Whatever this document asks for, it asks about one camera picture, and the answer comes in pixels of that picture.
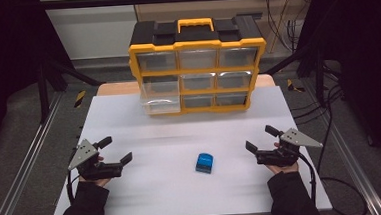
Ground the aluminium floor rail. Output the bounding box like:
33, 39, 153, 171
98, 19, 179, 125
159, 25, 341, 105
0, 90, 71, 215
300, 74, 381, 215

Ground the yellow black organizer cabinet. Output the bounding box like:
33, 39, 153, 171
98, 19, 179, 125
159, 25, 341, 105
125, 13, 271, 118

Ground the wooden table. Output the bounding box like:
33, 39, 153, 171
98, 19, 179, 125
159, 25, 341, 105
95, 72, 276, 98

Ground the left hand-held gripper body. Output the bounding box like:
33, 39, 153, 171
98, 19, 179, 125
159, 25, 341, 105
65, 136, 125, 183

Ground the bundle of hanging wall cables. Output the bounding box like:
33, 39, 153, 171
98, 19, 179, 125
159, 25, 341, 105
263, 0, 309, 55

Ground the right hand-held gripper black cable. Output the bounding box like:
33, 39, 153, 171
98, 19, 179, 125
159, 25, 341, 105
297, 152, 320, 213

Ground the person's right hand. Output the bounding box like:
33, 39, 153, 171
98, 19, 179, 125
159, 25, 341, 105
266, 140, 300, 176

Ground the small blue plastic box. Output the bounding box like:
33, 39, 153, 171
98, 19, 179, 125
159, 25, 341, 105
193, 151, 216, 175

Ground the black curtain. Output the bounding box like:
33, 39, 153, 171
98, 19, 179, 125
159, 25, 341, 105
0, 0, 80, 160
293, 0, 381, 185

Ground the black floor cable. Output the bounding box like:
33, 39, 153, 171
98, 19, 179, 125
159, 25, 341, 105
289, 61, 370, 215

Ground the hand-held gripper black cable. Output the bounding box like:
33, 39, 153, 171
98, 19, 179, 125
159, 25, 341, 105
63, 153, 82, 207
297, 152, 320, 213

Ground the left hand-held gripper black cable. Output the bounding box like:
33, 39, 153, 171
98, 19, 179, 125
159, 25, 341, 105
63, 153, 82, 207

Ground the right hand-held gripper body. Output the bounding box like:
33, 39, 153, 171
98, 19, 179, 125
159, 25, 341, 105
253, 126, 325, 170

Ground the person's left hand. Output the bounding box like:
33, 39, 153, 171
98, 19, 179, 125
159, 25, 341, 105
76, 153, 113, 189

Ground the white foam mat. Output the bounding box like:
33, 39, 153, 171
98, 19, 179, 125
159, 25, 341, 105
43, 81, 333, 215

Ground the clear plastic drawer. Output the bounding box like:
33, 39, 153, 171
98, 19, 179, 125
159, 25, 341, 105
139, 75, 183, 117

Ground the black metal stand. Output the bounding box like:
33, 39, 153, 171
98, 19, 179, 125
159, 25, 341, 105
35, 52, 108, 125
260, 42, 329, 111

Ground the yellow black hazard tape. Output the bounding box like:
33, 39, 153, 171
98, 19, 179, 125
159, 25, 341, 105
286, 77, 308, 95
72, 90, 88, 110

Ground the set of clear organizer drawers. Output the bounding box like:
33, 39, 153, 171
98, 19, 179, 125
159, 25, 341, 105
135, 44, 262, 113

